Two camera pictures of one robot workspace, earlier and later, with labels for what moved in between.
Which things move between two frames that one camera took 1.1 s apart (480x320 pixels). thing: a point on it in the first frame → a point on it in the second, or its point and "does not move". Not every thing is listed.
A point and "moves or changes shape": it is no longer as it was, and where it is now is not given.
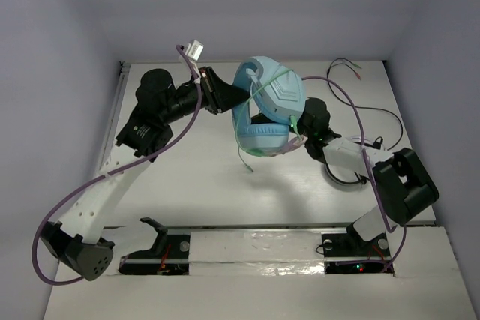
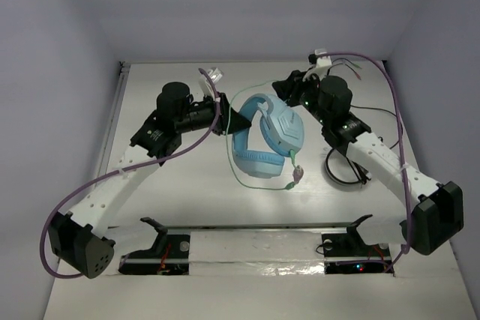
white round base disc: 345,175 does not move
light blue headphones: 262,124 moves or changes shape
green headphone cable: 292,118 → 298,169
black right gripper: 260,118 → 286,88
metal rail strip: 265,227 does not move
